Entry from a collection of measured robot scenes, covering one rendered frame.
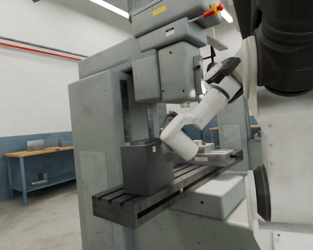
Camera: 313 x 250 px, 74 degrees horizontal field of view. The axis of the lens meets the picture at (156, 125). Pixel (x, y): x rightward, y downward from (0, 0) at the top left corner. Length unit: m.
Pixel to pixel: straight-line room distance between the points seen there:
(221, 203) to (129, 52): 1.01
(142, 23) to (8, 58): 4.20
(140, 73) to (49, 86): 4.27
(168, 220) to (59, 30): 5.38
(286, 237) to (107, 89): 1.11
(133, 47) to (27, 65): 4.16
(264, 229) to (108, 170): 1.00
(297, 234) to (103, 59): 1.42
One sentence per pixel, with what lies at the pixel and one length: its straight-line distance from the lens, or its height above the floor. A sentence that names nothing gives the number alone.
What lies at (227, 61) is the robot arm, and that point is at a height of 1.38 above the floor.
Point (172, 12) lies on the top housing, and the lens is 1.23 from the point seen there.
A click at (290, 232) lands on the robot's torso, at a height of 0.92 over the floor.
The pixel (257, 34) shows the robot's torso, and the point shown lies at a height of 1.34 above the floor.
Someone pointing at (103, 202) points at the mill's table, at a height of 0.92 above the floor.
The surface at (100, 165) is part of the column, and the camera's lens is 1.44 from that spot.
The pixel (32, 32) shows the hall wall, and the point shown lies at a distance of 5.67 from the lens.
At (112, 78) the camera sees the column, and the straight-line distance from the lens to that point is 1.34.
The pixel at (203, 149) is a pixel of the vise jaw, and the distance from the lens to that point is 1.23.
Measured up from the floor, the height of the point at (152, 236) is 0.54.
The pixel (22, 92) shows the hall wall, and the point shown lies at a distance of 5.19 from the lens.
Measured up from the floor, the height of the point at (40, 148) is 0.92.
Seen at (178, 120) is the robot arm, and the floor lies 1.20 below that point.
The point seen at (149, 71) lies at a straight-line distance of 1.25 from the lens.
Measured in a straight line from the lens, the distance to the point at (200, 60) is 1.21.
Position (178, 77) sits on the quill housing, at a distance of 1.15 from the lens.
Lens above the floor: 1.20
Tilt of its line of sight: level
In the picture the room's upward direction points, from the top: 5 degrees counter-clockwise
